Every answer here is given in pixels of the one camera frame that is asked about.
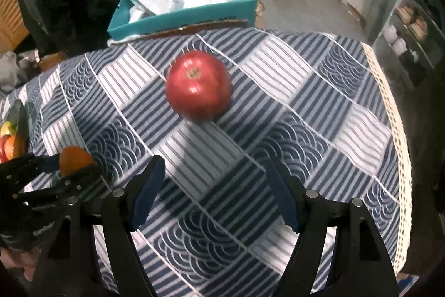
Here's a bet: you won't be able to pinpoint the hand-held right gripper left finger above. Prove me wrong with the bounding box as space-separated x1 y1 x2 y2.
33 155 167 297

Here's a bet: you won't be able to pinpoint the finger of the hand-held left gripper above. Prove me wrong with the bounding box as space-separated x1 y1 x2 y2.
0 154 61 190
21 165 103 202

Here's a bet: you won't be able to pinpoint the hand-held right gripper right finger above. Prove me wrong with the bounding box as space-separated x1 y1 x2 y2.
266 158 400 297

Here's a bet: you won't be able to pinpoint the small orange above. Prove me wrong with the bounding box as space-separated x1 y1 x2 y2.
58 146 95 177

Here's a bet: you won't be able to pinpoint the ribbed clear glass plate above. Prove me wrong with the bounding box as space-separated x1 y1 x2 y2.
5 101 31 160

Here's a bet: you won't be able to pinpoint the person's left hand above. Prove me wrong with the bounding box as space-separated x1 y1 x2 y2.
0 246 44 284

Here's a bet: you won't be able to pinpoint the orange fruit in bowl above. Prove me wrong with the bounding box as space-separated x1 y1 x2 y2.
5 135 27 160

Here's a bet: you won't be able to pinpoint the yellow green apple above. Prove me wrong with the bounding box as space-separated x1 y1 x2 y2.
0 121 17 138

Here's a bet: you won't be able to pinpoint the blue white patterned tablecloth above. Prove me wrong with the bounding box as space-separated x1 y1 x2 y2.
0 26 412 297

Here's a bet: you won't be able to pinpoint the grey jacket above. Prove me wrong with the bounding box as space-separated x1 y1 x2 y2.
0 51 26 94

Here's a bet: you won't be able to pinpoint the brown cardboard box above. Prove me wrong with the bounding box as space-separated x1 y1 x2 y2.
38 51 68 72

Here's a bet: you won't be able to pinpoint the wooden louvred door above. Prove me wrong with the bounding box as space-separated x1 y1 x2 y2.
0 0 30 50

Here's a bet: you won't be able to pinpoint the flat brown cardboard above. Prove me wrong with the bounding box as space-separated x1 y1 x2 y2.
139 17 253 38

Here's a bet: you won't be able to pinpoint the teal cardboard box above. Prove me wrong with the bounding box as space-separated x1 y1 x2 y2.
107 0 258 40

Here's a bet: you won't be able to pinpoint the white shoes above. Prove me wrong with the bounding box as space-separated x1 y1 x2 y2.
384 26 408 55

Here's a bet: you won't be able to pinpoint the grey shoe rack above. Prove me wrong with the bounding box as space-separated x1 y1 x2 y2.
372 0 445 89

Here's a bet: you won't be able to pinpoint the beige shoes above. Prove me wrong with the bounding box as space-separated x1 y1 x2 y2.
396 5 429 41

